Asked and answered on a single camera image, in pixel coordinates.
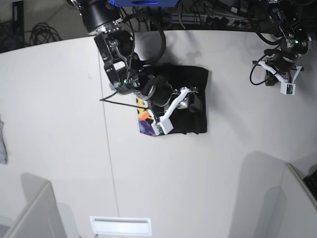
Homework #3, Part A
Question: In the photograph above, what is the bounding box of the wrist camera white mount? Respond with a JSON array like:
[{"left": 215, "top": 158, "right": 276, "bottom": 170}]
[
  {"left": 250, "top": 59, "right": 305, "bottom": 95},
  {"left": 143, "top": 86, "right": 199, "bottom": 136}
]

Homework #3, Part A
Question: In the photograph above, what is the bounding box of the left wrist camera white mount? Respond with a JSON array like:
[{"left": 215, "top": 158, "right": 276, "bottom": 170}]
[{"left": 250, "top": 59, "right": 305, "bottom": 95}]

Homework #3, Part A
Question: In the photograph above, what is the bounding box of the black T-shirt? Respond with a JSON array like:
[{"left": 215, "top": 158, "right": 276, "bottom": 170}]
[{"left": 136, "top": 65, "right": 209, "bottom": 136}]

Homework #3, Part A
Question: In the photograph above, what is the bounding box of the grey cloth at left edge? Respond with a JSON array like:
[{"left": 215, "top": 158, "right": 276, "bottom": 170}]
[{"left": 0, "top": 121, "right": 8, "bottom": 164}]

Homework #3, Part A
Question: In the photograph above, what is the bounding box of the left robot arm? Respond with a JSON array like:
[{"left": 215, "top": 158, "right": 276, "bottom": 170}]
[{"left": 254, "top": 0, "right": 312, "bottom": 74}]

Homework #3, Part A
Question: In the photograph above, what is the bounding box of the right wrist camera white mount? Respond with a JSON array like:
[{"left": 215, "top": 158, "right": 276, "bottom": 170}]
[{"left": 143, "top": 86, "right": 199, "bottom": 136}]

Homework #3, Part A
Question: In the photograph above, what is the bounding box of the white box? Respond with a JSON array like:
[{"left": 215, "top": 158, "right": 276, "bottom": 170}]
[
  {"left": 262, "top": 162, "right": 317, "bottom": 238},
  {"left": 0, "top": 172, "right": 80, "bottom": 238}
]

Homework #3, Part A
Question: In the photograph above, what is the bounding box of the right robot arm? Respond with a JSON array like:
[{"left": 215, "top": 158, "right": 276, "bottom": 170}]
[{"left": 68, "top": 0, "right": 204, "bottom": 113}]

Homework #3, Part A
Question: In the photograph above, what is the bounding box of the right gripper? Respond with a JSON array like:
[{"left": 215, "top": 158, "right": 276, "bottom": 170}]
[{"left": 142, "top": 75, "right": 202, "bottom": 112}]

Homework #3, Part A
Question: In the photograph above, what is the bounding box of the white slot plate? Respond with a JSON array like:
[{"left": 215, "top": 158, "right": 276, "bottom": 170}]
[{"left": 90, "top": 216, "right": 152, "bottom": 236}]

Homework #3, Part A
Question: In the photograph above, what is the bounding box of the white box right side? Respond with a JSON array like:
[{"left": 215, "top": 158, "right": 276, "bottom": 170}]
[{"left": 262, "top": 162, "right": 317, "bottom": 238}]

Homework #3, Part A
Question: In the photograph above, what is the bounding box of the black keyboard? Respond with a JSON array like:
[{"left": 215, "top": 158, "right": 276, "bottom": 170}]
[{"left": 304, "top": 171, "right": 317, "bottom": 199}]

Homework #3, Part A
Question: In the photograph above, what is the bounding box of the white box bottom left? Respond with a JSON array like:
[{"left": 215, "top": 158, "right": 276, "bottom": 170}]
[{"left": 0, "top": 172, "right": 80, "bottom": 238}]

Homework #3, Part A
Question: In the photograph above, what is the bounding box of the coiled black cable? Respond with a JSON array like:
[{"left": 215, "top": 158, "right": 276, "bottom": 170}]
[{"left": 29, "top": 22, "right": 62, "bottom": 47}]

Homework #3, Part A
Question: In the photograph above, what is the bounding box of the white power strip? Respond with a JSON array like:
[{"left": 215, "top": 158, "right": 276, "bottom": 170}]
[{"left": 165, "top": 13, "right": 248, "bottom": 25}]

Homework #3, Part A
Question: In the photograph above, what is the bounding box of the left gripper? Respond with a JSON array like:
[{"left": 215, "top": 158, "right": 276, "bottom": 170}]
[{"left": 268, "top": 54, "right": 297, "bottom": 74}]

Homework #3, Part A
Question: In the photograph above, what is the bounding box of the blue box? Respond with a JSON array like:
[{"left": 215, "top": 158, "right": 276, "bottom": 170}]
[{"left": 109, "top": 0, "right": 178, "bottom": 7}]

